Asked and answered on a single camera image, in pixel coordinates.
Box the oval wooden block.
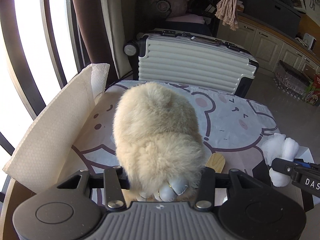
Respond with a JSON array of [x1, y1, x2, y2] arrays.
[[206, 153, 226, 173]]

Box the beige plush bunny toy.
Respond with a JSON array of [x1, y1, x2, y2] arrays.
[[113, 82, 205, 202]]

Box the white cardboard box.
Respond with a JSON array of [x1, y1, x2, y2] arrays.
[[296, 146, 314, 163]]

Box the black cardboard box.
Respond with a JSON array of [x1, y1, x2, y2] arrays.
[[240, 158, 315, 213]]

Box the red green snack box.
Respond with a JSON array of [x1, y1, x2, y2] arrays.
[[304, 74, 320, 106]]

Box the bear print bed sheet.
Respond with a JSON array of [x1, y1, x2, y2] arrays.
[[65, 80, 278, 174]]

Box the white paper towel sheet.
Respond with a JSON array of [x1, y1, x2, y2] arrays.
[[2, 63, 110, 193]]

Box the pack of water bottles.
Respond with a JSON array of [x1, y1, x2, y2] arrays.
[[274, 60, 310, 99]]

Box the cream kitchen cabinets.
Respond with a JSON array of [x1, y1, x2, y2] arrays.
[[217, 14, 319, 74]]

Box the white toaster appliance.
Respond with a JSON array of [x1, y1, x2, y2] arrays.
[[303, 33, 317, 50]]

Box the cream ribbed suitcase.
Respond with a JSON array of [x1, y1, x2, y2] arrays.
[[123, 29, 259, 98]]

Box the pink mop head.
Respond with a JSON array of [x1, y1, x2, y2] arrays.
[[215, 0, 239, 31]]

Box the pink plush pillow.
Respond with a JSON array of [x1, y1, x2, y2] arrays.
[[149, 0, 189, 18]]

